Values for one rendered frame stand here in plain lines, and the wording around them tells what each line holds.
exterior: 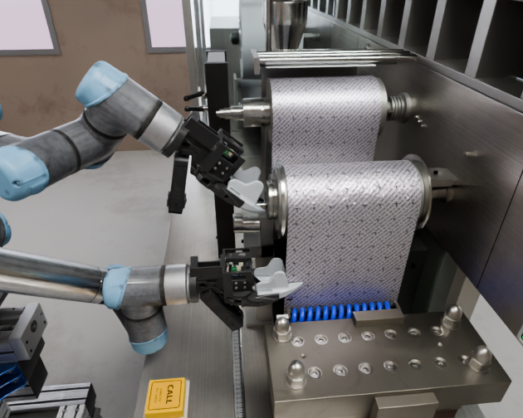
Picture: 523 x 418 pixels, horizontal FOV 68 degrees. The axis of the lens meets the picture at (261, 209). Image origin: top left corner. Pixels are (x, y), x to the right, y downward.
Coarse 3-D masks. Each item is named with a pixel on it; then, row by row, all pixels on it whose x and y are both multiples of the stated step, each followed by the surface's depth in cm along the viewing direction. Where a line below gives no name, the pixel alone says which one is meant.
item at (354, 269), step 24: (288, 240) 70; (312, 240) 70; (336, 240) 71; (360, 240) 72; (384, 240) 72; (408, 240) 73; (288, 264) 73; (312, 264) 74; (336, 264) 74; (360, 264) 75; (384, 264) 75; (312, 288) 77; (336, 288) 77; (360, 288) 78; (384, 288) 79
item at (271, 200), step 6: (270, 180) 71; (270, 186) 70; (276, 186) 70; (270, 192) 69; (276, 192) 69; (270, 198) 69; (276, 198) 69; (270, 204) 69; (276, 204) 69; (270, 210) 69; (276, 210) 69; (270, 216) 71; (276, 216) 71
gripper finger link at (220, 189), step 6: (204, 180) 68; (210, 186) 66; (216, 186) 67; (222, 186) 67; (216, 192) 67; (222, 192) 66; (228, 192) 67; (222, 198) 67; (228, 198) 67; (234, 198) 68; (240, 198) 69; (234, 204) 68; (240, 204) 69
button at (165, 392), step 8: (152, 384) 76; (160, 384) 76; (168, 384) 76; (176, 384) 76; (184, 384) 77; (152, 392) 75; (160, 392) 75; (168, 392) 75; (176, 392) 75; (184, 392) 76; (152, 400) 73; (160, 400) 73; (168, 400) 73; (176, 400) 73; (184, 400) 75; (152, 408) 72; (160, 408) 72; (168, 408) 72; (176, 408) 72; (152, 416) 72; (160, 416) 72; (168, 416) 72; (176, 416) 73
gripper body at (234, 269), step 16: (192, 256) 72; (224, 256) 72; (240, 256) 73; (192, 272) 70; (208, 272) 70; (224, 272) 69; (240, 272) 69; (192, 288) 70; (208, 288) 72; (224, 288) 70; (240, 288) 72; (240, 304) 73
